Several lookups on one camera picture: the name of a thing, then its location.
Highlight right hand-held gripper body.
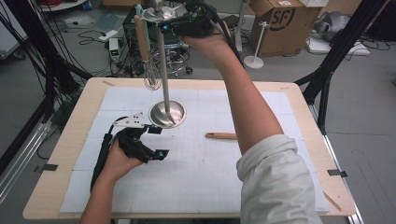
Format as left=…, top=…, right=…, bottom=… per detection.
left=172, top=0, right=219, bottom=39

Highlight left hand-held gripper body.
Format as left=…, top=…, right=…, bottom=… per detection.
left=112, top=111, right=157, bottom=165

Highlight stainless steel utensil rack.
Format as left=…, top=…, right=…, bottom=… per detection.
left=141, top=0, right=188, bottom=130

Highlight mint green handled whisk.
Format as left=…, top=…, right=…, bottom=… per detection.
left=135, top=4, right=163, bottom=92

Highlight wooden-handled metal slotted spoon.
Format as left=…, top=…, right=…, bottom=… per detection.
left=205, top=132, right=238, bottom=141

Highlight person's left hand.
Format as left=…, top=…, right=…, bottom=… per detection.
left=98, top=139, right=145, bottom=185

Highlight person's right hand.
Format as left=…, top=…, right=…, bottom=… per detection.
left=179, top=21, right=240, bottom=69

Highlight black computer tower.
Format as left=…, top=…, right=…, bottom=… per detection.
left=121, top=12, right=149, bottom=59

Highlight black round stool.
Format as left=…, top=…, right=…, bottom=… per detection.
left=145, top=22, right=194, bottom=79

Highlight black flat laptop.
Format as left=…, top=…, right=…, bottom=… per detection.
left=221, top=14, right=240, bottom=31

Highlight white gridded foam mat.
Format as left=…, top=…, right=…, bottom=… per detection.
left=59, top=86, right=332, bottom=215

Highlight white desk leg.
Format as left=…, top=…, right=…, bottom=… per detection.
left=235, top=0, right=250, bottom=58

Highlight small white device green display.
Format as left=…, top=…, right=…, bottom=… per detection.
left=107, top=37, right=121, bottom=62

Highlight white power strip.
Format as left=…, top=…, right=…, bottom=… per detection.
left=98, top=29, right=120, bottom=43

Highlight small white stand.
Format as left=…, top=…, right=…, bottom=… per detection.
left=243, top=21, right=271, bottom=70

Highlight black tape piece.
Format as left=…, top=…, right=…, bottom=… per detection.
left=34, top=163, right=60, bottom=173
left=327, top=168, right=348, bottom=178

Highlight brown cardboard box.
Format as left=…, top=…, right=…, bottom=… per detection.
left=248, top=0, right=323, bottom=58

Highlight round white table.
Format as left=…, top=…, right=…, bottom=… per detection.
left=37, top=0, right=89, bottom=13

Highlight person's white sleeve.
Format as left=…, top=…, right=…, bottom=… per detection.
left=235, top=133, right=324, bottom=224

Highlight white keyboard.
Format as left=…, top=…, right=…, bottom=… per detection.
left=298, top=0, right=330, bottom=8

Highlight white flat boards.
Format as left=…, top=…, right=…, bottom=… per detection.
left=305, top=36, right=372, bottom=57

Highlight grey bag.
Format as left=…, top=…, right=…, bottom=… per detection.
left=312, top=10, right=352, bottom=43

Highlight black sleeved cable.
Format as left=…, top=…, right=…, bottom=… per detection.
left=90, top=116, right=130, bottom=193
left=202, top=2, right=245, bottom=67

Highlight black stand with cables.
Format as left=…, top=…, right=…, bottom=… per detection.
left=0, top=0, right=94, bottom=126

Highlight aluminium rail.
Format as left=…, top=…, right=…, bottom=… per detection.
left=0, top=119, right=52, bottom=203
left=307, top=104, right=365, bottom=224

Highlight black stand frame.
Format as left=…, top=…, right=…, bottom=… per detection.
left=293, top=0, right=390, bottom=136

